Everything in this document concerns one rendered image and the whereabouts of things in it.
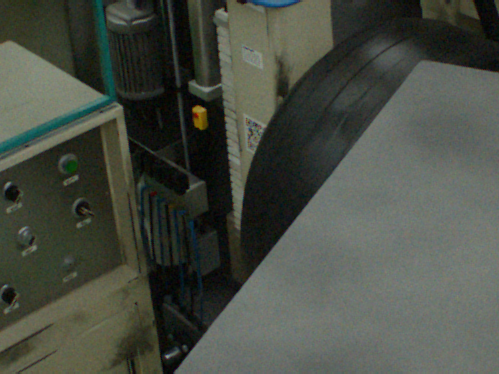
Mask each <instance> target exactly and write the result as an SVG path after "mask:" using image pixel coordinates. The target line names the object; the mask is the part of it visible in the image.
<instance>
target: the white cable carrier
mask: <svg viewBox="0 0 499 374"><path fill-rule="evenodd" d="M215 16H216V17H218V18H219V19H221V20H224V21H226V22H228V23H229V18H228V10H224V8H221V9H219V10H217V11H216V12H215ZM216 25H217V24H216ZM217 26H219V25H217ZM217 33H218V34H219V36H218V42H219V43H220V44H218V50H220V51H221V52H219V54H218V55H219V59H222V60H220V61H219V64H220V67H222V68H223V69H221V70H220V73H221V75H223V76H222V77H221V81H222V83H224V84H223V85H222V90H223V91H224V92H223V98H224V99H226V100H225V101H224V106H225V107H227V108H225V109H224V112H225V114H226V116H225V121H226V122H227V124H226V129H228V130H229V131H227V137H228V138H229V139H228V140H227V141H228V144H229V147H228V151H229V152H230V153H229V160H231V161H229V166H230V167H232V168H230V169H229V171H230V174H231V176H230V180H231V181H232V182H233V183H231V187H232V188H233V190H232V195H233V196H234V197H233V198H232V200H233V202H234V203H235V204H233V209H234V210H236V211H234V216H236V218H235V223H237V224H236V225H235V226H236V227H237V228H239V229H240V230H241V207H242V199H243V185H242V174H241V149H240V141H239V132H238V122H237V112H236V101H235V91H234V81H233V70H232V59H231V49H230V30H229V29H227V28H225V27H221V26H219V27H217Z"/></svg>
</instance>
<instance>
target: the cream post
mask: <svg viewBox="0 0 499 374"><path fill-rule="evenodd" d="M227 8H228V18H229V28H230V49H231V59H232V70H233V81H234V91H235V101H236V112H237V122H238V132H239V141H240V149H241V174H242V185H243V193H244V187H245V183H246V179H247V175H248V172H249V169H250V165H251V163H252V160H253V153H252V152H251V151H247V150H246V141H245V130H244V119H243V114H245V115H249V116H251V117H253V119H255V120H257V121H259V122H261V123H263V124H265V125H266V126H267V124H268V122H269V121H270V119H271V117H272V115H274V113H275V111H276V110H277V107H278V105H279V104H280V103H281V102H282V100H283V99H284V97H285V96H286V95H287V93H288V92H289V90H290V89H291V88H292V87H293V85H294V84H295V83H296V82H297V81H298V80H299V79H300V77H301V76H302V75H303V74H304V73H305V72H306V71H307V70H309V69H310V68H311V66H312V65H313V64H314V63H315V62H316V61H318V60H320V59H321V58H322V57H323V56H324V55H325V54H326V53H328V52H329V51H330V50H331V49H333V38H332V15H331V0H303V1H301V2H299V3H297V4H295V5H293V6H290V7H282V8H271V7H264V13H263V12H261V11H259V10H257V9H254V8H253V7H248V6H246V5H242V4H240V3H238V2H236V0H227ZM242 45H244V46H246V47H248V48H252V49H253V50H256V51H258V52H260V53H262V59H263V69H260V68H258V67H256V66H254V65H253V64H251V63H248V62H246V61H244V60H243V54H242Z"/></svg>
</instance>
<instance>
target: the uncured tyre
mask: <svg viewBox="0 0 499 374"><path fill-rule="evenodd" d="M423 60H427V61H433V62H439V63H444V64H449V65H455V66H460V67H466V68H471V69H477V70H487V71H493V72H498V73H499V43H498V42H495V41H491V40H488V39H486V38H484V37H482V36H479V35H476V34H474V33H472V32H470V31H467V30H465V29H463V28H458V27H455V26H453V25H451V24H448V23H446V22H444V21H440V20H436V19H431V18H396V19H391V20H387V21H384V22H382V21H381V22H378V23H375V24H373V25H371V26H369V27H366V28H365V29H363V30H359V31H358V32H356V33H354V34H353V35H352V36H350V37H348V38H347V39H345V40H344V41H342V42H341V43H339V44H338V45H337V46H335V47H334V48H333V49H331V50H330V51H329V52H328V53H326V54H325V55H324V56H323V57H322V58H321V59H320V60H318V61H316V62H315V63H314V64H313V65H312V66H311V68H310V69H309V70H307V71H306V72H305V73H304V74H303V75H302V76H301V77H300V79H299V80H298V81H297V82H296V83H295V84H294V85H293V87H292V88H291V89H290V90H289V92H288V93H287V95H286V96H285V97H284V99H283V100H282V102H281V103H280V104H279V105H278V107H277V110H276V111H275V113H274V115H272V117H271V119H270V121H269V122H268V124H267V126H266V127H265V131H264V133H263V135H262V137H261V139H260V141H259V143H258V145H257V148H256V150H255V152H254V154H253V160H252V163H251V165H250V169H249V172H248V175H247V179H246V183H245V187H244V193H243V199H242V207H241V233H240V240H241V261H242V266H243V271H244V273H245V277H246V280H247V281H248V279H249V278H250V277H251V276H252V274H253V272H254V271H255V270H256V269H257V268H258V266H259V265H260V264H261V263H262V261H263V260H264V259H265V257H266V256H267V255H268V253H269V252H270V251H271V250H272V248H273V247H275V246H276V244H277V242H278V241H279V239H280V238H281V237H282V235H284V234H285V233H286V231H287V230H288V229H289V226H290V225H291V224H292V223H293V222H294V221H295V220H296V219H297V217H298V216H299V215H300V213H301V211H303V209H304V208H305V207H306V206H307V204H308V203H309V202H310V201H311V199H313V196H314V195H315V194H316V193H317V191H318V190H319V189H320V188H321V187H322V186H323V185H324V184H325V181H326V180H327V178H328V177H329V176H330V175H331V174H332V173H333V172H334V171H335V169H336V167H337V166H338V164H339V163H341V161H342V160H343V159H344V158H345V156H346V155H347V154H348V151H350V150H351V149H352V147H353V146H354V145H355V143H356V142H357V141H358V140H359V138H360V137H361V136H362V134H363V133H364V132H365V131H366V129H367V128H369V126H370V124H371V123H372V121H373V120H374V119H375V118H376V117H377V116H378V115H379V114H380V111H381V110H382V109H383V107H384V106H386V104H387V103H388V102H389V101H390V98H391V97H392V96H393V95H394V94H395V93H396V92H397V90H398V89H399V88H400V85H402V84H403V82H404V81H405V80H406V79H407V77H408V76H409V75H410V73H411V72H412V71H413V69H414V68H415V67H416V66H417V65H418V64H419V62H420V61H423Z"/></svg>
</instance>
